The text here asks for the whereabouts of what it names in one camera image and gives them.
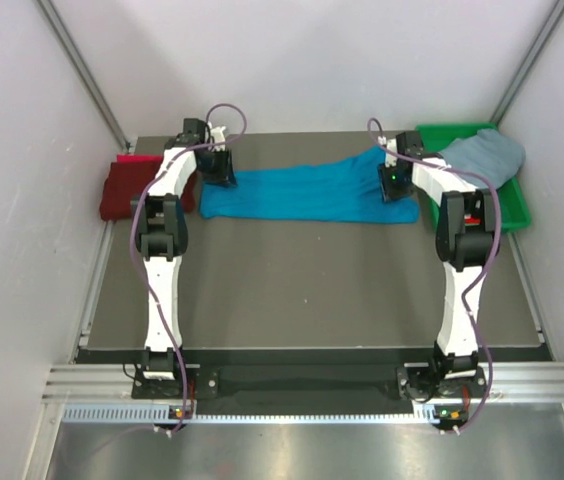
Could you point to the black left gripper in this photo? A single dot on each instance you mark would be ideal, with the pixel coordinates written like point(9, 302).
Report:
point(224, 175)

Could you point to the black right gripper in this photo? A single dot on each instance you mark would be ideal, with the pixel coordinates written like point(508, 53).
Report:
point(389, 192)

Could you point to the blue t shirt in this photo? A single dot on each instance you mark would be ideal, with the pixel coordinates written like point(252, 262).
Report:
point(345, 191)

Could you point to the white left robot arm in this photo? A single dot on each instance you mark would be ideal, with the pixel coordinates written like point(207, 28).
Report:
point(159, 240)

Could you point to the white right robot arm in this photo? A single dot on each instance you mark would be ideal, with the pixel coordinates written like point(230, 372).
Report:
point(466, 242)

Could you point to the red t shirt in bin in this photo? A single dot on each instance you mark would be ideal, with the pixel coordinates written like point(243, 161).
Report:
point(472, 220)

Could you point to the dark red folded t shirt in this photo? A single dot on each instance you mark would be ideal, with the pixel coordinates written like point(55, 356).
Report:
point(126, 180)

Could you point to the grey t shirt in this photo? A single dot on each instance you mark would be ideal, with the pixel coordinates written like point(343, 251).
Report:
point(486, 155)

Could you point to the pink folded t shirt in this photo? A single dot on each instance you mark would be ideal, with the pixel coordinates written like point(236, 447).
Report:
point(138, 158)

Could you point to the green plastic bin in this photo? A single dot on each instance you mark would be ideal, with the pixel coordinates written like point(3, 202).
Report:
point(515, 211)

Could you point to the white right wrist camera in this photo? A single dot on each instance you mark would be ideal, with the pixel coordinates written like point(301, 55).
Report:
point(390, 147)

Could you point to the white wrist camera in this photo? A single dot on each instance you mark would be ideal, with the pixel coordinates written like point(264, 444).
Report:
point(390, 147)
point(217, 137)

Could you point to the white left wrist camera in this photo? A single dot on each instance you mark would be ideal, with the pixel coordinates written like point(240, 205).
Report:
point(217, 137)

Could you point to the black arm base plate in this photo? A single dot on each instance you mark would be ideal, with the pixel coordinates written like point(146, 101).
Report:
point(389, 380)

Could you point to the left aluminium corner post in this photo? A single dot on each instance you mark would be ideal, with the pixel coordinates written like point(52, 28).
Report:
point(70, 48)

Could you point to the aluminium corner post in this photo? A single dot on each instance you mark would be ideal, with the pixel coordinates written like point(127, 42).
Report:
point(531, 57)
point(70, 48)

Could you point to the aluminium front rail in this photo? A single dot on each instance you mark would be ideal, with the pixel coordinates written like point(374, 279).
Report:
point(102, 393)

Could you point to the right aluminium corner post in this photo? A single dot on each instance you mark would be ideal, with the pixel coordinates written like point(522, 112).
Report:
point(531, 57)

